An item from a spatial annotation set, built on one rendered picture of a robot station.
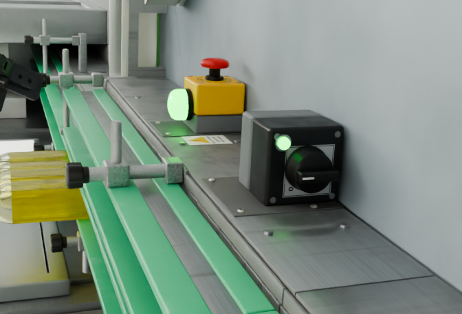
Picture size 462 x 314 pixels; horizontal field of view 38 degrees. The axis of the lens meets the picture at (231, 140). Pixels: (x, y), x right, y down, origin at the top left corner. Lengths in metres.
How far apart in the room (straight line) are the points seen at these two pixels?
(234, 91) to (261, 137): 0.27
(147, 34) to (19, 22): 0.84
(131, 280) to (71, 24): 1.54
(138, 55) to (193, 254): 0.83
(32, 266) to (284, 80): 0.59
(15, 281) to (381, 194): 0.68
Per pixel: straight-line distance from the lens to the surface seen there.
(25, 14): 2.16
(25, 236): 1.31
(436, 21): 0.55
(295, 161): 0.63
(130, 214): 0.68
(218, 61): 0.92
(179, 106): 0.91
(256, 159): 0.67
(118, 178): 0.75
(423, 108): 0.56
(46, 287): 1.13
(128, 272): 0.73
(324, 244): 0.58
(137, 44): 1.38
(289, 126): 0.64
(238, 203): 0.66
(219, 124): 0.92
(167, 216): 0.68
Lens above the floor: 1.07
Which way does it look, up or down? 19 degrees down
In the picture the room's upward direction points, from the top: 92 degrees counter-clockwise
